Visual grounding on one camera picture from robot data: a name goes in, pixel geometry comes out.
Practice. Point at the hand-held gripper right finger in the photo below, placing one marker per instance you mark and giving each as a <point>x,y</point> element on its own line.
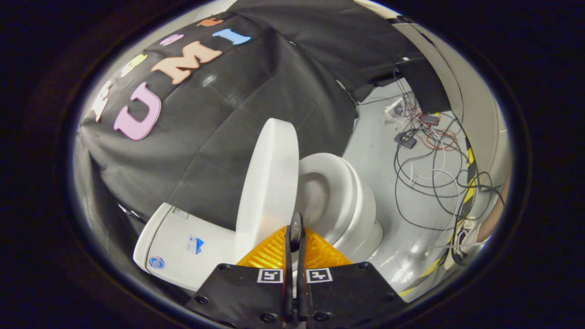
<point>302,292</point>

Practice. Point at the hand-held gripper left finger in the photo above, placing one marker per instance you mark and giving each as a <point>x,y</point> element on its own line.
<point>288,292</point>

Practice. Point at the white toilet lid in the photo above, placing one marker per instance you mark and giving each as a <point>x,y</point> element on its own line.
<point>269,183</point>

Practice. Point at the white toilet seat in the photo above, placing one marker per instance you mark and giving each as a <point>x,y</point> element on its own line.
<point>340,192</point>

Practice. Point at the white ceramic toilet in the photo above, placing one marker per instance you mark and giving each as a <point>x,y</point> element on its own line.
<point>183,246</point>

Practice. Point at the person's white black shoe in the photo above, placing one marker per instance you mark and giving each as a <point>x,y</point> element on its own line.
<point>462,240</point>

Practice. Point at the small black electronic device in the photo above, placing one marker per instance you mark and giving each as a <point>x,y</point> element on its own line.
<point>406,140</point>
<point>429,119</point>

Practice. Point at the black backdrop cloth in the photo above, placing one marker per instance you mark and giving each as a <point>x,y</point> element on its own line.
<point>237,114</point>

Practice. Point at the yellow black striped tape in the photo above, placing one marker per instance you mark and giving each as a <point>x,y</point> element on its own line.
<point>470,183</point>

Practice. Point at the person's leg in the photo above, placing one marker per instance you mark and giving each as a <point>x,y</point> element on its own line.
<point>491,219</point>

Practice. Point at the clear plastic bag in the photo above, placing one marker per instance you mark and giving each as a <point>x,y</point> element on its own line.
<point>395,109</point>

